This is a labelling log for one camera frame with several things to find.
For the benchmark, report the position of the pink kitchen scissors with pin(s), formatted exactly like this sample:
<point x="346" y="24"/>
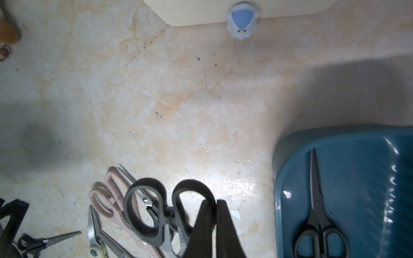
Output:
<point x="107" y="200"/>

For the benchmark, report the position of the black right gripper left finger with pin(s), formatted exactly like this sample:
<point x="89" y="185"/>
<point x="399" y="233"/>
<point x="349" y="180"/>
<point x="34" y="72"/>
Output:
<point x="201" y="238"/>

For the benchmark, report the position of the blue handled scissors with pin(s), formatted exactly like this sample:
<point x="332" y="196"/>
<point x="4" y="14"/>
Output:
<point x="114" y="246"/>

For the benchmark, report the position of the white mini drawer cabinet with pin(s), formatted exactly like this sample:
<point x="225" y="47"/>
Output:
<point x="192" y="12"/>

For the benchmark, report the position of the small black scissors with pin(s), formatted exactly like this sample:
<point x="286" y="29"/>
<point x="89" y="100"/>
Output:
<point x="171" y="230"/>

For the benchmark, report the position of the black scissors pointing right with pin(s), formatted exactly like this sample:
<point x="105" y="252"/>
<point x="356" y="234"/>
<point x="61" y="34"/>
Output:
<point x="31" y="247"/>

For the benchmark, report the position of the large black scissors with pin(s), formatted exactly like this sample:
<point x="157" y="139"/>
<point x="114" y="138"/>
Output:
<point x="317" y="226"/>

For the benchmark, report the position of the white brown plush dog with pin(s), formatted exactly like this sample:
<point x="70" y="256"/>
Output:
<point x="10" y="32"/>

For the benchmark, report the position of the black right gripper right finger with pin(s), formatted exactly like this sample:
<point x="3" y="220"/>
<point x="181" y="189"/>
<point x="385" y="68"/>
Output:
<point x="227" y="242"/>

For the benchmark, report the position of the cream kitchen scissors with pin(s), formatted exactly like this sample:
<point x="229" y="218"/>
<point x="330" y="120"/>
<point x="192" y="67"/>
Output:
<point x="96" y="248"/>

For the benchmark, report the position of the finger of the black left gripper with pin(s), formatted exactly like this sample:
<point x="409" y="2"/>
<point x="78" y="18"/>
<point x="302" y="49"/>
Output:
<point x="15" y="211"/>

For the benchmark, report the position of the teal plastic storage box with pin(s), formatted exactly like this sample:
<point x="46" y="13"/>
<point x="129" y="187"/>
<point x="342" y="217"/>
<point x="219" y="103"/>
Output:
<point x="366" y="174"/>

